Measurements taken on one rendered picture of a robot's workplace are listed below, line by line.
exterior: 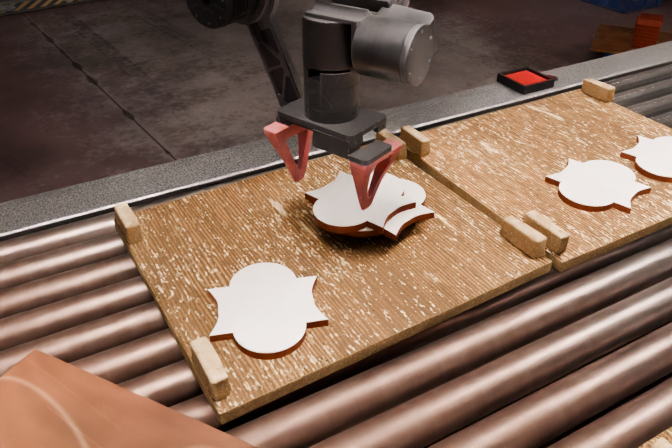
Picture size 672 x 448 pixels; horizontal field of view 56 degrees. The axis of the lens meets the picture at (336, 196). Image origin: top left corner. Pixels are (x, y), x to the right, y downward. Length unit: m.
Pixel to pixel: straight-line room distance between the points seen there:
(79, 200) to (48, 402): 0.49
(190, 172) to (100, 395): 0.53
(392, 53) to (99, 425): 0.37
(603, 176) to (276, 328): 0.51
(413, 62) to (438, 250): 0.26
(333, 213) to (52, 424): 0.39
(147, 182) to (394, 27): 0.49
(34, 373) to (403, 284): 0.38
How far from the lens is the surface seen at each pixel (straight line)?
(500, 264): 0.75
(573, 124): 1.10
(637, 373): 0.70
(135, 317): 0.72
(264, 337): 0.63
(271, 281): 0.69
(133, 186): 0.95
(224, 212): 0.82
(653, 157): 1.02
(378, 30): 0.59
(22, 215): 0.94
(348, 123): 0.65
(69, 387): 0.50
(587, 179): 0.92
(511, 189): 0.89
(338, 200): 0.76
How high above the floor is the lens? 1.39
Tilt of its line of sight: 33 degrees down
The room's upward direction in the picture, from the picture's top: straight up
